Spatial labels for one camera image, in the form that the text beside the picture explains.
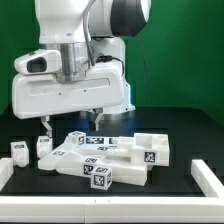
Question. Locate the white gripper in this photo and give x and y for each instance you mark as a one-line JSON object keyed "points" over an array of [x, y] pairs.
{"points": [[42, 95]]}

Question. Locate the white long side rail back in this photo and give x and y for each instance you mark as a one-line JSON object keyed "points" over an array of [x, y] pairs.
{"points": [[50, 161]]}

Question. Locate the white long side rail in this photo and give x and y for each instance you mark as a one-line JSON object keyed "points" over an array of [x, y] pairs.
{"points": [[122, 171], [50, 161]]}

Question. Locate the white long side rail front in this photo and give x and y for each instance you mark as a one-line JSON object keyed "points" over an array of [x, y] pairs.
{"points": [[122, 171]]}

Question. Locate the white chair seat block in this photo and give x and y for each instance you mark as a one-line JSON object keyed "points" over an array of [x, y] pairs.
{"points": [[143, 148]]}

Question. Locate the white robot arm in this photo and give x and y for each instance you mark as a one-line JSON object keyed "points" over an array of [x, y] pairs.
{"points": [[81, 63]]}

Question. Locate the white flat back panel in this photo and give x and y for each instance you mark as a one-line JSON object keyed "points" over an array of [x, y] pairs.
{"points": [[101, 140]]}

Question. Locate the white left fence block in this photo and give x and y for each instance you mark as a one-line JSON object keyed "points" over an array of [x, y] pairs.
{"points": [[6, 171]]}

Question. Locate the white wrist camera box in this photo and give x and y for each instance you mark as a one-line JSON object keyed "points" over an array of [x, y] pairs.
{"points": [[41, 61]]}

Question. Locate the white front fence rail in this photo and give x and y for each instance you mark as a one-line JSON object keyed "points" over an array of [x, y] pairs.
{"points": [[111, 209]]}

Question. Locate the white fence rail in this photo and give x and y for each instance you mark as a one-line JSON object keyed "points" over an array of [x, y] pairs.
{"points": [[206, 179], [111, 209]]}

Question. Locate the white right fence rail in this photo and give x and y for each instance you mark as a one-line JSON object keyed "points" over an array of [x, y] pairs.
{"points": [[206, 179]]}

